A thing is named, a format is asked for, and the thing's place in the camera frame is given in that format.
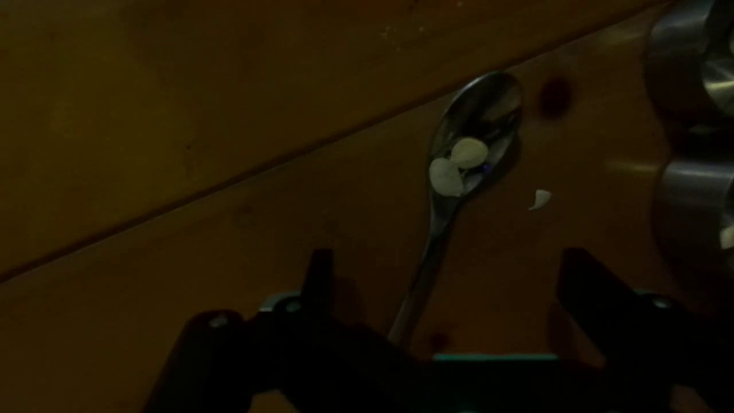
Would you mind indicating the silver metal spoon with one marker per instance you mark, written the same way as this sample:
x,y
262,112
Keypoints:
x,y
459,172

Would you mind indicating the steel bowl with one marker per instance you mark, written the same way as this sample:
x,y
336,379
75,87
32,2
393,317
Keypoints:
x,y
688,63
697,201

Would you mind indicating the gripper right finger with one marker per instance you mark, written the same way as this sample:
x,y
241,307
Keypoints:
x,y
625,327

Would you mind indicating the pale seed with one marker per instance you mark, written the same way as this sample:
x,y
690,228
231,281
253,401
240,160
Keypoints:
x,y
727,237
469,152
540,199
446,176

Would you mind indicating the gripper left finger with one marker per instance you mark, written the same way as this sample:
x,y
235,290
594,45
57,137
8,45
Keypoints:
x,y
298,344

